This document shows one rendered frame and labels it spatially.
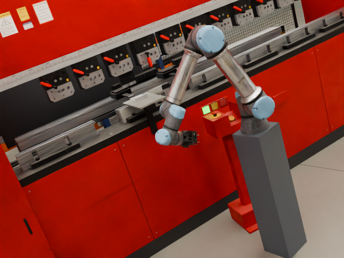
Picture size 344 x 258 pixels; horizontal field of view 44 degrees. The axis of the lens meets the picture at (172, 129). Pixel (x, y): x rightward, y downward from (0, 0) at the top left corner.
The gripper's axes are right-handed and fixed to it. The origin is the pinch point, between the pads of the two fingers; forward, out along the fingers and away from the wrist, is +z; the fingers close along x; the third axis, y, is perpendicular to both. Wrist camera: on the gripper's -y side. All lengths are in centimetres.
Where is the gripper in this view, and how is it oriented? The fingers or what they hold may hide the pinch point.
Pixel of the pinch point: (193, 139)
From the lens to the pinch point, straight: 226.6
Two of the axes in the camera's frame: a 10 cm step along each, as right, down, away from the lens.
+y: 8.5, -0.9, -5.1
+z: 5.2, 0.5, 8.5
